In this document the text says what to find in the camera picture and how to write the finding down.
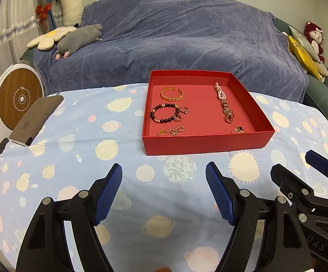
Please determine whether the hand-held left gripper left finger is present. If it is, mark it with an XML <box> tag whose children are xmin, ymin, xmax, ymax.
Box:
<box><xmin>16</xmin><ymin>163</ymin><xmax>123</xmax><ymax>272</ymax></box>

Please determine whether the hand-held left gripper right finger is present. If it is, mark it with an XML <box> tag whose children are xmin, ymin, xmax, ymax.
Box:
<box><xmin>206</xmin><ymin>162</ymin><xmax>316</xmax><ymax>272</ymax></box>

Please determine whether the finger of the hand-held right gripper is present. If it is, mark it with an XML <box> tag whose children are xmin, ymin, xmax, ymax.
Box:
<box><xmin>305</xmin><ymin>150</ymin><xmax>328</xmax><ymax>182</ymax></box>
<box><xmin>271</xmin><ymin>163</ymin><xmax>318</xmax><ymax>208</ymax></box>

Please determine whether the red cardboard box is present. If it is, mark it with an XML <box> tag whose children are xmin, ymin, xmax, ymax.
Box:
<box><xmin>142</xmin><ymin>70</ymin><xmax>275</xmax><ymax>156</ymax></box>

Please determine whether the gold chain bracelet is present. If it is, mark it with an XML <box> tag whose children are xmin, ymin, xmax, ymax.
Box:
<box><xmin>157</xmin><ymin>126</ymin><xmax>186</xmax><ymax>137</ymax></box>

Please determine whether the gold wrist watch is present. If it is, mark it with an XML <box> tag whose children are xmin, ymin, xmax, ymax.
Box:
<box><xmin>221</xmin><ymin>100</ymin><xmax>234</xmax><ymax>117</ymax></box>

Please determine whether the dark wooden bead bracelet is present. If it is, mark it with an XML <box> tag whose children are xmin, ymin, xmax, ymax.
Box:
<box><xmin>151</xmin><ymin>104</ymin><xmax>182</xmax><ymax>124</ymax></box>

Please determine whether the green sofa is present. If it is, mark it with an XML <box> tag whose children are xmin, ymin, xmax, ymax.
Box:
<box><xmin>19</xmin><ymin>17</ymin><xmax>328</xmax><ymax>114</ymax></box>

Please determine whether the cream pillow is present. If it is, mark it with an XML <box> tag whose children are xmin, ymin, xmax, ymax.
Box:
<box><xmin>314</xmin><ymin>62</ymin><xmax>328</xmax><ymax>75</ymax></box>

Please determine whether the brown leather case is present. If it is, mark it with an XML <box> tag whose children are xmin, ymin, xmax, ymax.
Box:
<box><xmin>10</xmin><ymin>96</ymin><xmax>65</xmax><ymax>147</ymax></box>

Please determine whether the yellow pillow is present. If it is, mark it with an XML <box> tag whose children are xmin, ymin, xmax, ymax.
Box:
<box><xmin>287</xmin><ymin>35</ymin><xmax>323</xmax><ymax>80</ymax></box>

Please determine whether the grey pillow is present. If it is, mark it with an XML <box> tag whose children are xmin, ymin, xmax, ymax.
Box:
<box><xmin>288</xmin><ymin>25</ymin><xmax>321</xmax><ymax>63</ymax></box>

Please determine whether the red monkey plush toy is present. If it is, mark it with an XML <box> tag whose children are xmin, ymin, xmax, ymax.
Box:
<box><xmin>304</xmin><ymin>21</ymin><xmax>326</xmax><ymax>63</ymax></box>

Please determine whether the round white wooden-top device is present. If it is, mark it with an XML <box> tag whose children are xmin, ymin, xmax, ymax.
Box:
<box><xmin>0</xmin><ymin>64</ymin><xmax>45</xmax><ymax>159</ymax></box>

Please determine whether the grey plush toy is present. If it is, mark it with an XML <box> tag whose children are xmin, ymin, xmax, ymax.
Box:
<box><xmin>56</xmin><ymin>24</ymin><xmax>103</xmax><ymax>61</ymax></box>

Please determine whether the flower shaped cushion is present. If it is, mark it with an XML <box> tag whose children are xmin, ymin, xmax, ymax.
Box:
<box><xmin>26</xmin><ymin>26</ymin><xmax>77</xmax><ymax>51</ymax></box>

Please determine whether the blue sofa blanket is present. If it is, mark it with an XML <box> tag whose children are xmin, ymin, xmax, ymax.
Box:
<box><xmin>33</xmin><ymin>0</ymin><xmax>309</xmax><ymax>104</ymax></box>

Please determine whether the white curtain with tinsel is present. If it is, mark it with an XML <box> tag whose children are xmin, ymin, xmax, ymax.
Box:
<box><xmin>0</xmin><ymin>4</ymin><xmax>54</xmax><ymax>83</ymax></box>

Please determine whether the blue curtain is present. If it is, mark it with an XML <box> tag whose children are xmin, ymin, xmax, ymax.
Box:
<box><xmin>46</xmin><ymin>4</ymin><xmax>65</xmax><ymax>32</ymax></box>

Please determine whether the red bow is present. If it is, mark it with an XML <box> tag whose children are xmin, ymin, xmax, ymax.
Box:
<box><xmin>36</xmin><ymin>3</ymin><xmax>52</xmax><ymax>27</ymax></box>

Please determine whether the white plush toy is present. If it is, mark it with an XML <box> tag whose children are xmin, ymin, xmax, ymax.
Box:
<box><xmin>53</xmin><ymin>0</ymin><xmax>84</xmax><ymax>27</ymax></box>

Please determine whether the pearl bead bracelet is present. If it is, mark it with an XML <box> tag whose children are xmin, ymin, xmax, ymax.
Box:
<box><xmin>214</xmin><ymin>82</ymin><xmax>227</xmax><ymax>100</ymax></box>

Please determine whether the gold chain bangle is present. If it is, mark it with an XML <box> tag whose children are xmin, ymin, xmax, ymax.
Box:
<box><xmin>160</xmin><ymin>86</ymin><xmax>185</xmax><ymax>102</ymax></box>

